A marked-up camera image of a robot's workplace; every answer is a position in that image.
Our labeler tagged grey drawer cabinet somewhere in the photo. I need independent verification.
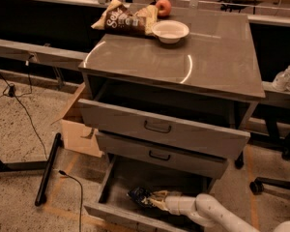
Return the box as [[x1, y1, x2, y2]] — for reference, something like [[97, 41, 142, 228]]
[[78, 3, 267, 232]]

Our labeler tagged grey metal rail bench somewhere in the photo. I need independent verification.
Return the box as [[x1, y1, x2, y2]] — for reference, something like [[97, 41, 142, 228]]
[[0, 39, 87, 71]]

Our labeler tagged black cable on floor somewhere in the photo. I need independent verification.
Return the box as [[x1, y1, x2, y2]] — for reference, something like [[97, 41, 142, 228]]
[[0, 55, 48, 160]]

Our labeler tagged black table leg base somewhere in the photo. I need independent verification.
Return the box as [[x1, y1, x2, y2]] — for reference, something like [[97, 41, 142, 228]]
[[0, 133, 63, 207]]

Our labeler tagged grey bottom drawer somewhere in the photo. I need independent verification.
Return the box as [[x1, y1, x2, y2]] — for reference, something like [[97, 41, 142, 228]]
[[84, 157, 211, 232]]

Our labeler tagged brown chip bag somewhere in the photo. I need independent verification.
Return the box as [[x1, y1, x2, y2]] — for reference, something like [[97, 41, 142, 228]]
[[91, 0, 158, 36]]

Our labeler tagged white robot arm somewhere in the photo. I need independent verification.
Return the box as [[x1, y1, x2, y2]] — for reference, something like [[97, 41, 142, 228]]
[[142, 190, 260, 232]]

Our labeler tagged red apple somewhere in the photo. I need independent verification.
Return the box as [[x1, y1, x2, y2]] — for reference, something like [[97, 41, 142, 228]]
[[156, 0, 171, 17]]

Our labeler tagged grey top drawer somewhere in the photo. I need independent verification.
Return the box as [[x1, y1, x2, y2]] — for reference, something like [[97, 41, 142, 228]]
[[77, 99, 250, 160]]

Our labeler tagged blue chip bag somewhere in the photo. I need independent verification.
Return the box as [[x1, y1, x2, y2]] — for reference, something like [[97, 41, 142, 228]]
[[127, 187, 154, 208]]

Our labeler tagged black chair wheel base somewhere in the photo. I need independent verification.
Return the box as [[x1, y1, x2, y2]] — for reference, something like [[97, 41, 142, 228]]
[[249, 132, 290, 195]]

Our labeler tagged cardboard box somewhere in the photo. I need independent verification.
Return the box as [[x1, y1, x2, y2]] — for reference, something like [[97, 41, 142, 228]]
[[53, 83, 102, 158]]

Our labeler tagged black cable with plug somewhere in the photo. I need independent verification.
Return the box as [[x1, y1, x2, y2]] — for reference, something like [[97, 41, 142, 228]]
[[57, 169, 85, 232]]

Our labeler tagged grey drawer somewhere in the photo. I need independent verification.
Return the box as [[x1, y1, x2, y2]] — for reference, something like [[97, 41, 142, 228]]
[[95, 131, 228, 179], [84, 157, 211, 232], [77, 99, 250, 160]]

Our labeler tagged white bowl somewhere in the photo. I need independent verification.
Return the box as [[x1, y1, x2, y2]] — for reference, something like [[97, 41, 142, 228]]
[[152, 20, 189, 44]]

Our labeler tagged grey middle drawer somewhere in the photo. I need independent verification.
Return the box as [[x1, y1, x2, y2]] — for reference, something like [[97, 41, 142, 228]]
[[95, 131, 228, 179]]

